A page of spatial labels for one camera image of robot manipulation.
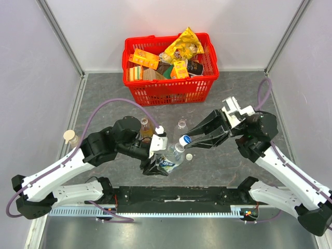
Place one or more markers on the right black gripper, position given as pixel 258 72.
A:
pixel 224 127

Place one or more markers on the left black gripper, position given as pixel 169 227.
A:
pixel 151 169

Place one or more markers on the clear bottle blue cap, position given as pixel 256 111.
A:
pixel 173 157

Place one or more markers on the clear plastic bottle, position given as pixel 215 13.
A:
pixel 180 130

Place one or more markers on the small white bottle cap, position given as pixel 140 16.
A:
pixel 189 157

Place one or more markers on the yellow tea bottle red label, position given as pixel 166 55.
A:
pixel 147 129

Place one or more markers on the blue white bottle cap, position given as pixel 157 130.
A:
pixel 184 140

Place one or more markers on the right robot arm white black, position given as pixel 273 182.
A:
pixel 306 199

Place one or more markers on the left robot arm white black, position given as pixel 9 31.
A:
pixel 44 191

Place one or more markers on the beige bottle round cap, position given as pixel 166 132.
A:
pixel 71 138

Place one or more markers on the red plastic shopping basket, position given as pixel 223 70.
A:
pixel 158 88

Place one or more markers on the orange box right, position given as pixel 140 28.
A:
pixel 179 70

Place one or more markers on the orange box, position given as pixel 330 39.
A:
pixel 144 58
pixel 179 70

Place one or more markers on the green package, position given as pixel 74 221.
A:
pixel 167 73

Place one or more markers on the wooden block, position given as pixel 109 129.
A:
pixel 151 74

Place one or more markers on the clear wrapped snack pack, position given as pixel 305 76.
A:
pixel 165 58

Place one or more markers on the yellow snack bag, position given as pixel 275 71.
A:
pixel 186 46

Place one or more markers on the striped sponge pack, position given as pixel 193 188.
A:
pixel 136 73

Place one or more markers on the orange box left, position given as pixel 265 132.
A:
pixel 144 58

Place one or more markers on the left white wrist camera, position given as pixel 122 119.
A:
pixel 159 142

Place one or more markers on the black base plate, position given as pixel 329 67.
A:
pixel 142 199

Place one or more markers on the white cable duct rail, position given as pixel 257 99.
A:
pixel 92 211

